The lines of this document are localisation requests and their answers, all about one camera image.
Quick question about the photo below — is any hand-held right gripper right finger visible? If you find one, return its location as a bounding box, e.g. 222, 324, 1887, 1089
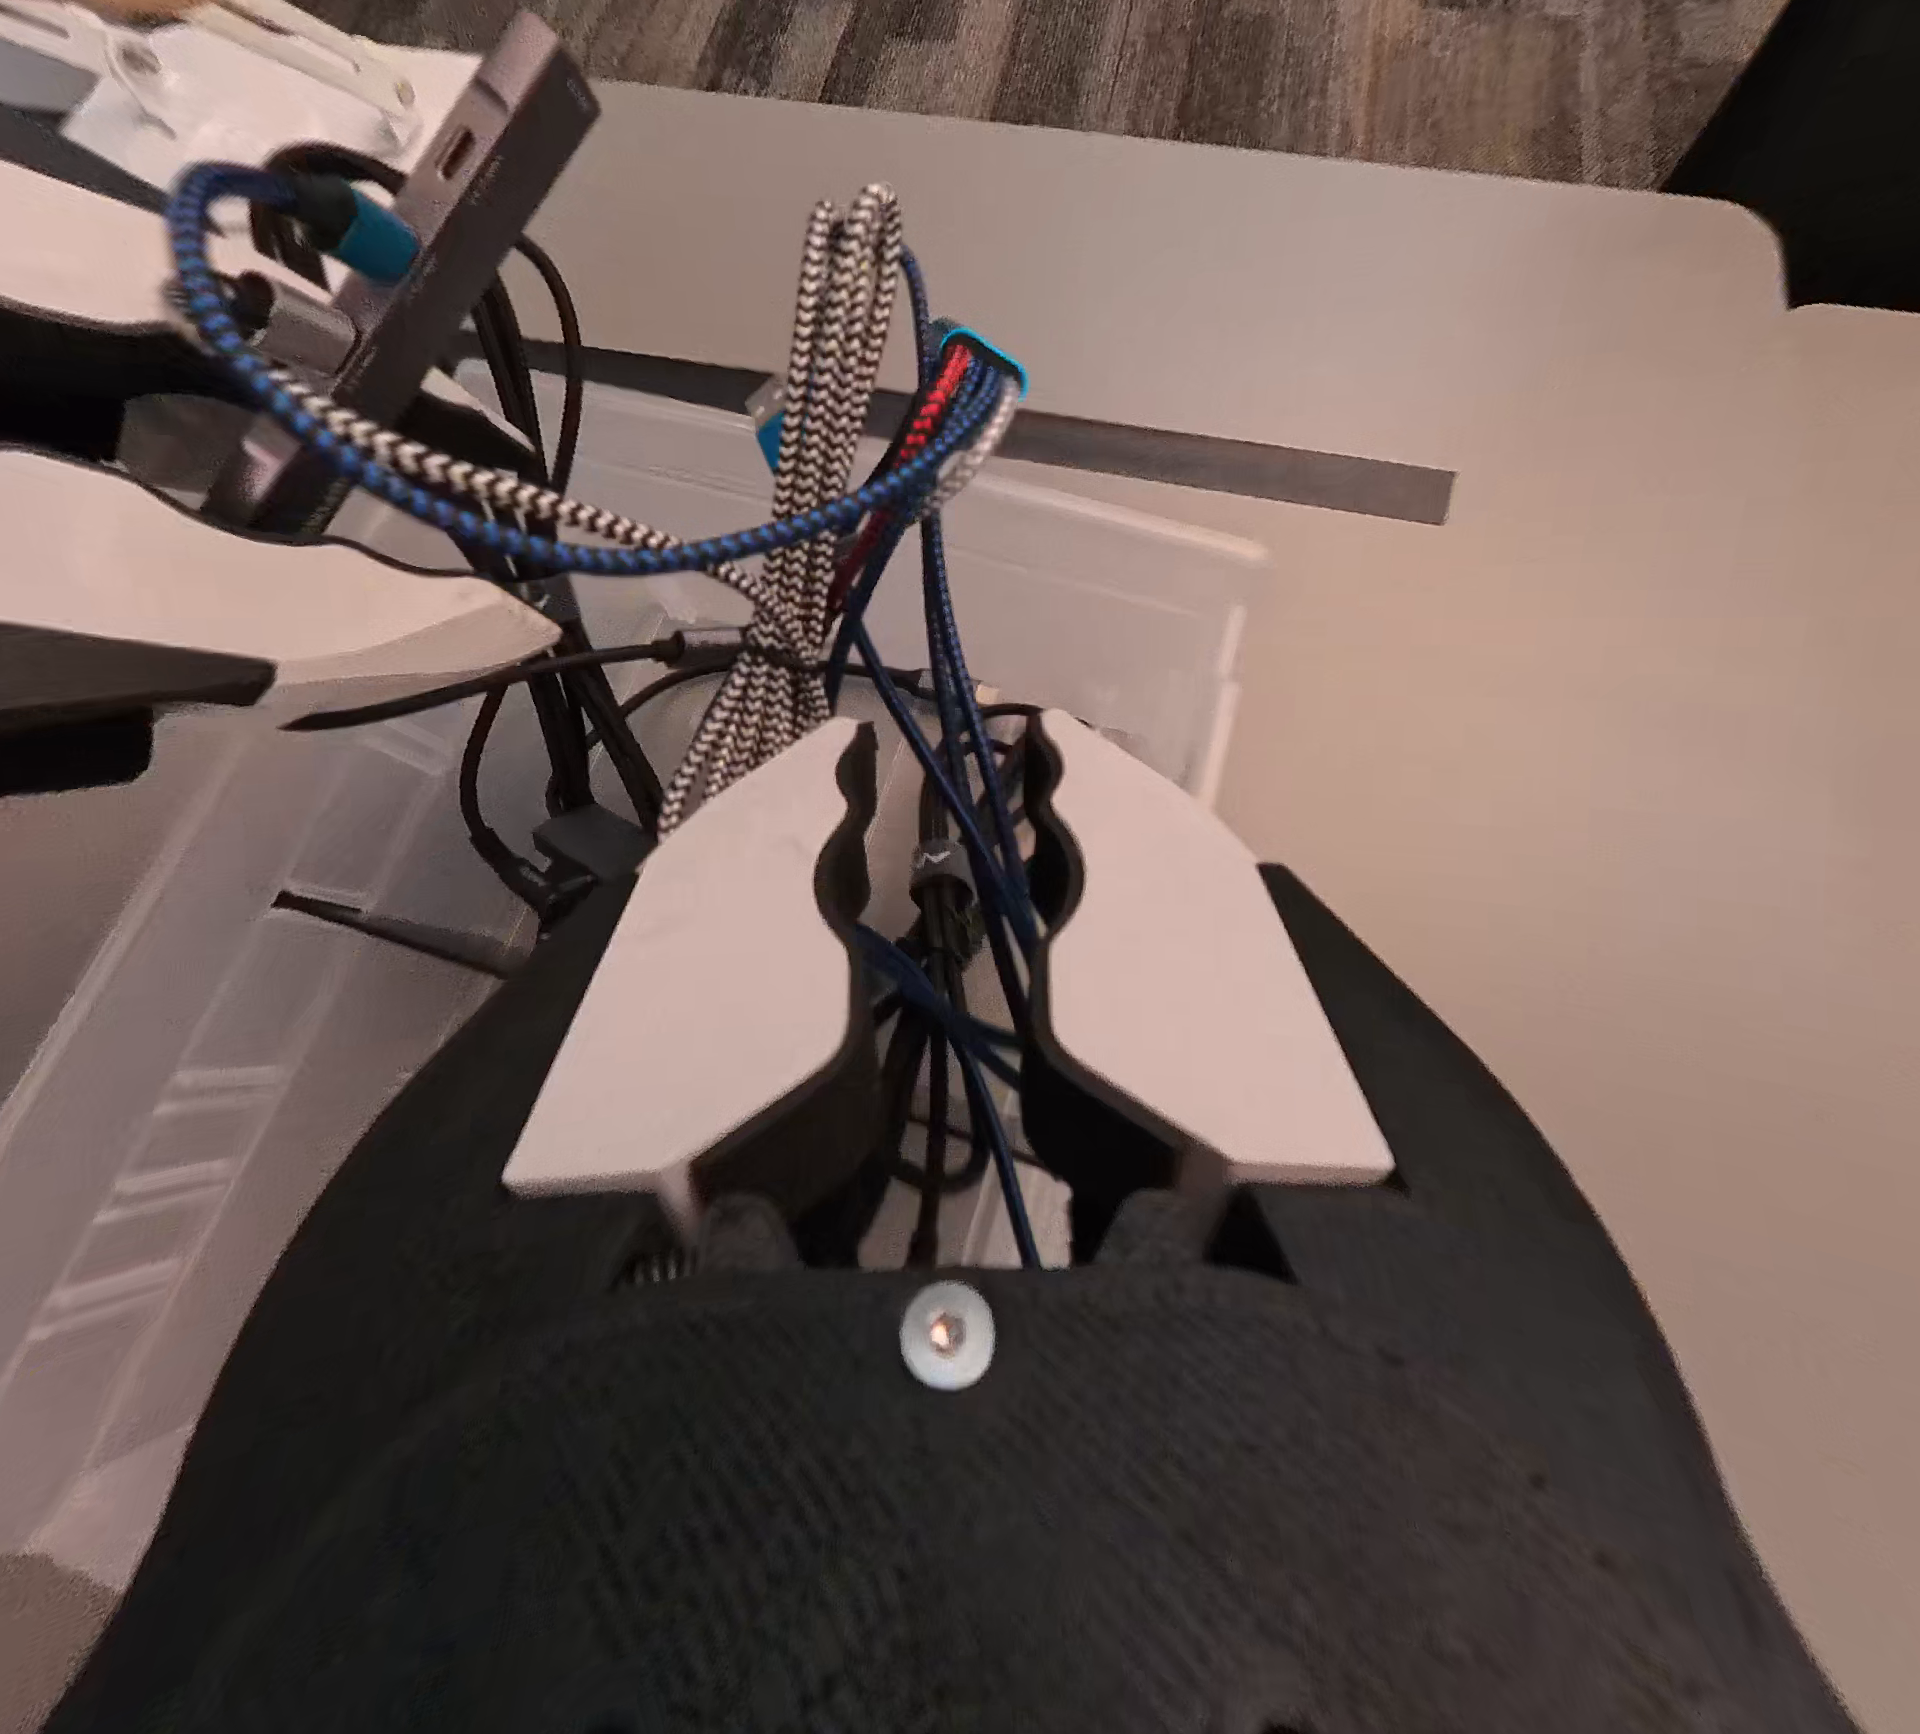
1016, 705, 1400, 1187

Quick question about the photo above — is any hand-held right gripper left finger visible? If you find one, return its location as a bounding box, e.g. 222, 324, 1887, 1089
497, 718, 888, 1203

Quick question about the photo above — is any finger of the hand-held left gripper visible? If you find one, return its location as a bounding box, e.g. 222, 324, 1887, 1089
0, 448, 567, 733
0, 155, 539, 453

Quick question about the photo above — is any black hub tail cable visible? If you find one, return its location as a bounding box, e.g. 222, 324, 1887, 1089
453, 233, 680, 925

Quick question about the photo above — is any blue braided USB-C cable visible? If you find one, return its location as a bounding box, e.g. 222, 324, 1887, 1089
161, 162, 1052, 1274

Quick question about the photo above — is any grey USB hub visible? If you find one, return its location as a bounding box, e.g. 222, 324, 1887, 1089
198, 7, 605, 539

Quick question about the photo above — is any clear plastic bin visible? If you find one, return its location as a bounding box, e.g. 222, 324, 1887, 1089
0, 353, 1278, 1571

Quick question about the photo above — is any black white braided cable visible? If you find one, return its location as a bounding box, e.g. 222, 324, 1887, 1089
656, 183, 911, 851

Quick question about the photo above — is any white stand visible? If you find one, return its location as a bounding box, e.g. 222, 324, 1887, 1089
0, 0, 482, 191

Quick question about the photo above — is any tangle of black cables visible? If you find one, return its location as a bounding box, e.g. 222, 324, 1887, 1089
274, 623, 999, 1263

